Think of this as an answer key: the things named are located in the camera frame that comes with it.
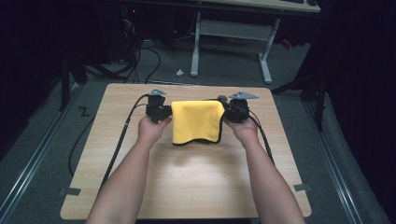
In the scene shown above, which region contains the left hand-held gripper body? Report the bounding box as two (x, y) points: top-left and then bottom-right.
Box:
(145, 89), (173, 124)

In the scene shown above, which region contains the bundle of black floor cables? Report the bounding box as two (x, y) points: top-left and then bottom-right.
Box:
(83, 36), (163, 85)

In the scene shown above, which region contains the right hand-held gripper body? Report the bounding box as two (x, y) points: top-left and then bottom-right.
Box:
(227, 90), (260, 123)

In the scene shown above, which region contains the metal floor rail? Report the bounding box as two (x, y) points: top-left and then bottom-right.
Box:
(302, 98), (358, 224)
(0, 82), (83, 218)

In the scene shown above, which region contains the white-framed desk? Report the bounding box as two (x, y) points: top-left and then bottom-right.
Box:
(190, 0), (322, 86)

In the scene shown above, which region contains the person's left hand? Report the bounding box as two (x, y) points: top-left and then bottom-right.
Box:
(137, 115), (173, 147)

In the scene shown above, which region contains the left hand-held gripper cable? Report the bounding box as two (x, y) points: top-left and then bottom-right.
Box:
(98, 92), (150, 191)

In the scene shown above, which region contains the black computer tower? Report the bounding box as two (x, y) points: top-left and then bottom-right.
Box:
(96, 4), (141, 64)

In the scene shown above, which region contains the right hand-held gripper cable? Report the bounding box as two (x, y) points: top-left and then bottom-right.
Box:
(247, 109), (276, 166)

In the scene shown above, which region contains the yellow cloth with black edge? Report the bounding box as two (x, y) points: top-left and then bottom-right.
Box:
(170, 99), (226, 147)

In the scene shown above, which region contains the black floor cable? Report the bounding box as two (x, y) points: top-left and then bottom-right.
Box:
(67, 117), (96, 177)

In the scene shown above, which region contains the hand-held gripper cable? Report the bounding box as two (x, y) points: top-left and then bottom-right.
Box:
(247, 109), (276, 166)
(98, 92), (150, 191)

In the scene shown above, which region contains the black metal stand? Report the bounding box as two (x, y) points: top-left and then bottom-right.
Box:
(58, 52), (90, 112)
(271, 66), (328, 133)

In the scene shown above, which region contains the person's right hand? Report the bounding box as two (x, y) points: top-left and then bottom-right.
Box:
(223, 115), (261, 149)

